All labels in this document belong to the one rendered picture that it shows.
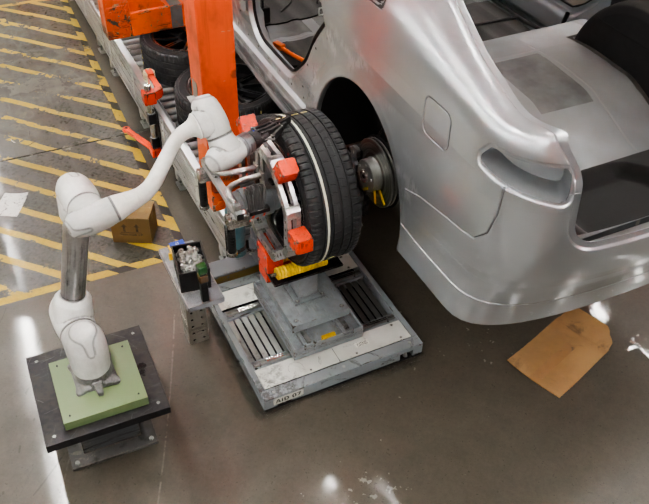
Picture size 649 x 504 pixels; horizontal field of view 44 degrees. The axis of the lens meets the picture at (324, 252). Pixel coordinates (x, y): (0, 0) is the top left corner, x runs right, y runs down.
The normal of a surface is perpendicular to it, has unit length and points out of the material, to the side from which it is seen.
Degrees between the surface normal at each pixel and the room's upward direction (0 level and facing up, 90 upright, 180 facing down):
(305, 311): 0
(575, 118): 22
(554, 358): 2
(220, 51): 90
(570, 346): 1
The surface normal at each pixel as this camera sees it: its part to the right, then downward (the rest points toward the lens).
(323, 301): 0.02, -0.75
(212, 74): 0.44, 0.60
